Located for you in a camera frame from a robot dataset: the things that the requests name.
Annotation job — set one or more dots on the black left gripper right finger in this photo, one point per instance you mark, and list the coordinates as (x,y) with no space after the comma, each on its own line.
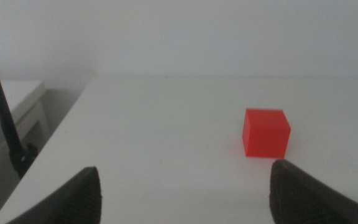
(300,199)

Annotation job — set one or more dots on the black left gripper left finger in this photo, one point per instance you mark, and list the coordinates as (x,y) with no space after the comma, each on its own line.
(76,199)

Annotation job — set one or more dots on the red cube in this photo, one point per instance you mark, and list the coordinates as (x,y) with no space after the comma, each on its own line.
(266,137)

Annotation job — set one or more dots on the white side cabinet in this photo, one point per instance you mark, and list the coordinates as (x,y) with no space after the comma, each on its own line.
(22,93)

